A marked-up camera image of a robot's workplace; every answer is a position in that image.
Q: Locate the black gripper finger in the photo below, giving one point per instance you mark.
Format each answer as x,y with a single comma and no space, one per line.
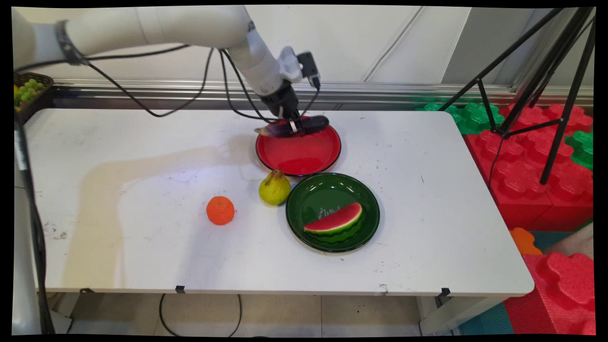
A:
280,119
294,126

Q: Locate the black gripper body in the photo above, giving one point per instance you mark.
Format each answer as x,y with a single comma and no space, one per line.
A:
282,100

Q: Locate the dark purple toy eggplant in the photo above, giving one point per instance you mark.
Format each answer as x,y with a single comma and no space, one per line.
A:
313,125

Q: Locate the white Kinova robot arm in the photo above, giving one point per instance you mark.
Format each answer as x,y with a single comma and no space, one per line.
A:
156,26

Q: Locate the red plate with black rim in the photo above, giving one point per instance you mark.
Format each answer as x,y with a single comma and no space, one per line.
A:
299,154

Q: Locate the yellow-green toy pear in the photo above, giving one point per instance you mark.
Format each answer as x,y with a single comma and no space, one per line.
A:
274,190

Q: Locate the dark green plate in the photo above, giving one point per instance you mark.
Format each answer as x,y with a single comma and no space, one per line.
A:
323,194

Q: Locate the toy watermelon slice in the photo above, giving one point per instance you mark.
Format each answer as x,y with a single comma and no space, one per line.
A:
335,222

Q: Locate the orange toy fruit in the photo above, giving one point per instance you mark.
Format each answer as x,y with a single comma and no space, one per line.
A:
220,210

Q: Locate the large green foam block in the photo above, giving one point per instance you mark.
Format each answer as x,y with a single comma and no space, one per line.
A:
470,116

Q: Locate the stacked red foam blocks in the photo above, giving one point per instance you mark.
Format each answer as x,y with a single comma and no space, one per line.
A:
522,180

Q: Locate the dark wicker basket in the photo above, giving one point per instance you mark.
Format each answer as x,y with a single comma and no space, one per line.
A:
40,102

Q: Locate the white table leg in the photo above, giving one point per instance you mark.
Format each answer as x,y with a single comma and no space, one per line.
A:
451,316

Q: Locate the green toy grapes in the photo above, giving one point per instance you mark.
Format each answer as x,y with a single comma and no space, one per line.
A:
26,92

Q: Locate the orange foam piece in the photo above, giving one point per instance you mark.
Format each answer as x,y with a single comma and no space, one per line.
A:
524,242

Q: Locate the black tripod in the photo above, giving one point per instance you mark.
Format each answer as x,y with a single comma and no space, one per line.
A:
553,61

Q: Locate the teal floor mat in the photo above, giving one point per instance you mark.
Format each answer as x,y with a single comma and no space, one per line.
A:
484,323

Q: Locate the small green foam block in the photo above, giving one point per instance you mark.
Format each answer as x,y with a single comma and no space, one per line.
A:
583,149

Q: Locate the single red foam block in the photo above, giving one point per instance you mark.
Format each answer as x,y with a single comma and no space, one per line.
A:
560,294

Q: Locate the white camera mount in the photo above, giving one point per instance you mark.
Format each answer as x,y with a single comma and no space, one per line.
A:
288,61

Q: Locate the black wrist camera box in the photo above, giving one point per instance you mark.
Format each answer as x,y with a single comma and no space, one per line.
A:
308,64

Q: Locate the metal wall rail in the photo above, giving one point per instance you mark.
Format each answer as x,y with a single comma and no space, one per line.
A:
380,92

